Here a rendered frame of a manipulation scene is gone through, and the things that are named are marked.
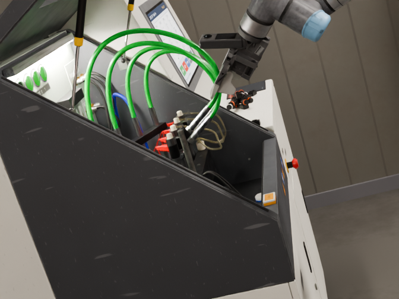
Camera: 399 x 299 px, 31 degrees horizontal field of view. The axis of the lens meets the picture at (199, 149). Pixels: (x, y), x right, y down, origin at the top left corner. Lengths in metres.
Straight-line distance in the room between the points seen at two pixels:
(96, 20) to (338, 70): 1.92
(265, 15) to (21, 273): 0.87
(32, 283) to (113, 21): 0.89
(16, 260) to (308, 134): 2.48
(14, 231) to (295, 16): 0.85
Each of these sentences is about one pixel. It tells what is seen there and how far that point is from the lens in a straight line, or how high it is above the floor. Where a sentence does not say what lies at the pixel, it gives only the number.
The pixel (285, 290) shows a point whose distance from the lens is 1.74.
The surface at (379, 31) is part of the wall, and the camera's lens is 3.94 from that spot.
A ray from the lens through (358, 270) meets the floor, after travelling 3.39.
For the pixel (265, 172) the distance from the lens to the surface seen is 1.99.
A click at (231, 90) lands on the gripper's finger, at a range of 1.88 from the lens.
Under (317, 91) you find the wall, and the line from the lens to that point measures 3.95.
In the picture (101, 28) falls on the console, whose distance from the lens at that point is 2.31.
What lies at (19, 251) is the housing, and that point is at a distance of 1.80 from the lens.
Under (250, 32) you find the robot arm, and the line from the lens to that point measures 1.81.
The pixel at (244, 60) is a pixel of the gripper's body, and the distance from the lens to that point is 1.84.
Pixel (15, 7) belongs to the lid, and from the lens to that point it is 1.61.
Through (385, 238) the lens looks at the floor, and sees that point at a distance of 3.63.
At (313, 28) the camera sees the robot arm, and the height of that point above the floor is 1.32.
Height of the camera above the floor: 1.60
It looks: 16 degrees down
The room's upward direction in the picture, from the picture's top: 17 degrees counter-clockwise
